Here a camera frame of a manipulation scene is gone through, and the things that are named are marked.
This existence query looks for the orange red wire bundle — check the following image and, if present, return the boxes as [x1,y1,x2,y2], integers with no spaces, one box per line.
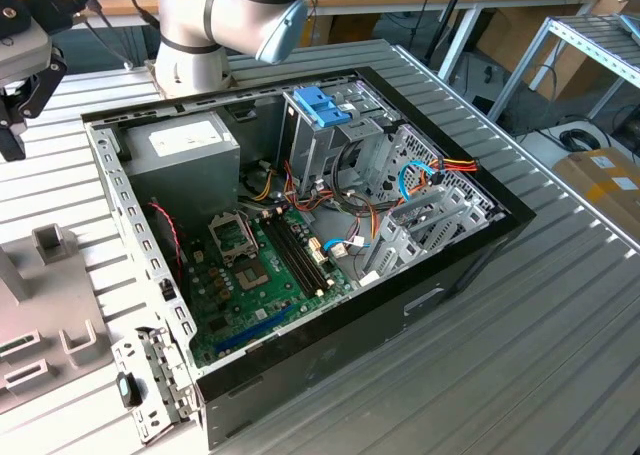
[281,158,402,242]

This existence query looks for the black case lock blue label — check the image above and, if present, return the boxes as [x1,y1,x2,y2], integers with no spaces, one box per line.
[115,370,145,408]

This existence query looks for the yellow wire bundle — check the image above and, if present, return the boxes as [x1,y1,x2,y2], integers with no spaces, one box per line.
[248,167,282,202]

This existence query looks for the thick black wire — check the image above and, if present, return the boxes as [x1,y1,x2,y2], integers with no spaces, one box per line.
[330,138,369,199]

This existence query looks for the metal slat shelf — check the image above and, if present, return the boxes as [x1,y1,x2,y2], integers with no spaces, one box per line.
[486,13,640,126]

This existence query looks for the grey metal drive cage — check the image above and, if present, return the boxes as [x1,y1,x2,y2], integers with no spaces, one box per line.
[276,78,402,202]

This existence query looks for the black RAM slot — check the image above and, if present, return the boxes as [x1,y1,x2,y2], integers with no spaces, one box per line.
[268,217,327,295]
[279,213,336,288]
[263,219,322,298]
[274,215,331,291]

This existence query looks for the blue expansion slot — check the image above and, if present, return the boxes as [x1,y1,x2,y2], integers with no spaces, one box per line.
[214,302,296,357]

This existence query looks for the green RAM stick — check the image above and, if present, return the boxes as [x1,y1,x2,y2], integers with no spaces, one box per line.
[0,333,37,355]

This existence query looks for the green motherboard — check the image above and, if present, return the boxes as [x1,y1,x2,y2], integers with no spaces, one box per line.
[179,207,354,369]

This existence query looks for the red black twisted wire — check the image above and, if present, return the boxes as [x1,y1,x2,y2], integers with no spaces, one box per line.
[147,200,186,282]

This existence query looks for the blue wire black plug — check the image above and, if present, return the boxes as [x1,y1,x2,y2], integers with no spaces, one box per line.
[397,158,432,204]

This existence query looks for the metal socket cover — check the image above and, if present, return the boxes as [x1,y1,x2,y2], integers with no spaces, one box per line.
[207,211,262,267]

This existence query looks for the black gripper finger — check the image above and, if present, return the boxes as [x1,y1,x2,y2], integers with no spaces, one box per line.
[0,48,70,163]

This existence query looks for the blue plastic cage latch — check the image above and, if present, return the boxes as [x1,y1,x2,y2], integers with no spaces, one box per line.
[293,86,354,131]

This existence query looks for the grey power supply unit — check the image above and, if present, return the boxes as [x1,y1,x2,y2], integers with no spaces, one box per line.
[122,110,242,226]

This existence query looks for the CPU socket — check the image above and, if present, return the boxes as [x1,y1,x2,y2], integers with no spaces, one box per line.
[233,258,275,293]

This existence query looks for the grey parts rack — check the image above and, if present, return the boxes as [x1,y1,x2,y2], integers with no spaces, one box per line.
[0,223,114,417]

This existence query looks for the black cable coil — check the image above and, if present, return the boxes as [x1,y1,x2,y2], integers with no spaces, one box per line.
[558,126,610,153]

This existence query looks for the black stand pole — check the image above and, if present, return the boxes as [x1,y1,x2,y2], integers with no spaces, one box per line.
[422,0,472,70]

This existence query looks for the open black PC case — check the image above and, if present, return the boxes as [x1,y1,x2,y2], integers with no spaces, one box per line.
[81,66,537,451]

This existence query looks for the grey metal disk bay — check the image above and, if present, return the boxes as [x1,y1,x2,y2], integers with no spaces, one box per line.
[358,183,507,290]

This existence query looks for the cardboard box white labels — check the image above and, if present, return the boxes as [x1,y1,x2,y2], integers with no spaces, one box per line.
[551,147,640,250]

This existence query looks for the red yellow power wire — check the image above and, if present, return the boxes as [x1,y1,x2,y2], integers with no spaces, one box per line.
[424,156,481,187]

